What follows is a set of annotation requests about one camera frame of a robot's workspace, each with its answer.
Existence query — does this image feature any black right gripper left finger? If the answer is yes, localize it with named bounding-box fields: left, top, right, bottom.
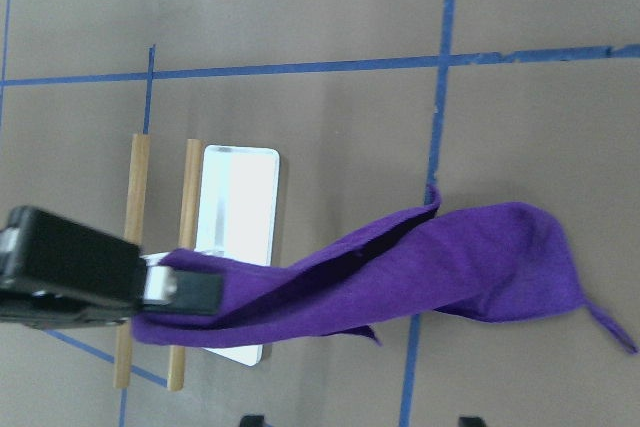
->
left=239, top=414, right=265, bottom=427

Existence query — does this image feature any white wooden towel rack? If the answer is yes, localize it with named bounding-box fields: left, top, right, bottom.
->
left=113, top=134, right=280, bottom=391

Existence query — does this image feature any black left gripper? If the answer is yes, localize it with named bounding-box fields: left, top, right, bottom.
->
left=1, top=206, right=224, bottom=330

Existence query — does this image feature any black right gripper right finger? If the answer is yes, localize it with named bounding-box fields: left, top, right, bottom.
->
left=458, top=416, right=487, bottom=427

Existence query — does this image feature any purple microfiber towel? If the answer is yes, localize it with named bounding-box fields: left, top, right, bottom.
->
left=132, top=200, right=638, bottom=354

